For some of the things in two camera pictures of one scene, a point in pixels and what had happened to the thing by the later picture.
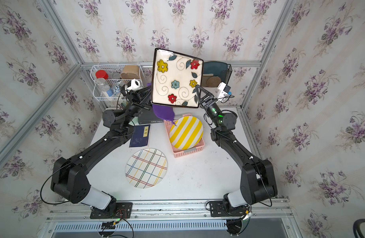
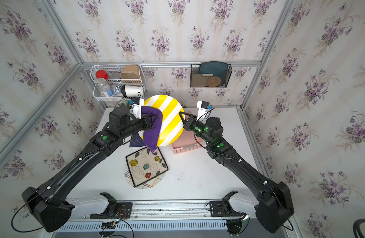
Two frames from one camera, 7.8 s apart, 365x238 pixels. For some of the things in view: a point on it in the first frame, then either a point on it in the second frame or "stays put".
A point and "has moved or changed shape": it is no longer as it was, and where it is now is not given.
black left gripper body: x=132 y=99 -> x=138 y=125
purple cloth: x=164 y=112 -> x=151 y=137
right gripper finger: x=198 y=92 -> x=181 y=113
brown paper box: x=130 y=72 stays put
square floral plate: x=175 y=77 -> x=145 y=164
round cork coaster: x=213 y=81 stays put
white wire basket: x=111 y=80 stays put
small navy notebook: x=140 y=136 stays put
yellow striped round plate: x=187 y=133 has moved or changed shape
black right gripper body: x=212 y=108 -> x=198 y=129
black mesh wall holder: x=214 y=72 stays put
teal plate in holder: x=217 y=69 stays put
